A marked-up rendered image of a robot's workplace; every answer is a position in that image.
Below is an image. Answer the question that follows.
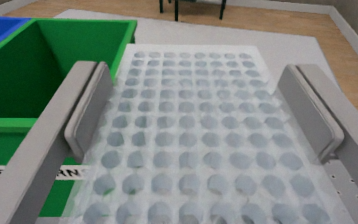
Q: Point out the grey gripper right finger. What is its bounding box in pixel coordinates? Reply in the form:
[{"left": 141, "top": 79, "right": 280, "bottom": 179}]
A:
[{"left": 277, "top": 64, "right": 358, "bottom": 187}]

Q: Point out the white well plate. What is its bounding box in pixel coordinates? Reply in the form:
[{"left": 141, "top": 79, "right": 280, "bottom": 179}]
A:
[{"left": 58, "top": 44, "right": 355, "bottom": 224}]

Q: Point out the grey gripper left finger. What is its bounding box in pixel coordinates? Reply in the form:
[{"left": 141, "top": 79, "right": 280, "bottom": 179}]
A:
[{"left": 0, "top": 61, "right": 113, "bottom": 224}]

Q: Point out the grey perforated breadboard plate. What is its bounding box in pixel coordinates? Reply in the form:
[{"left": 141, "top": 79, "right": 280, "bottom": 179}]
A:
[{"left": 35, "top": 160, "right": 358, "bottom": 224}]

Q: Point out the green bin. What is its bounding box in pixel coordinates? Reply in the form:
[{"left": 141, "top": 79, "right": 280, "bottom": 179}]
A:
[{"left": 0, "top": 18, "right": 139, "bottom": 217}]

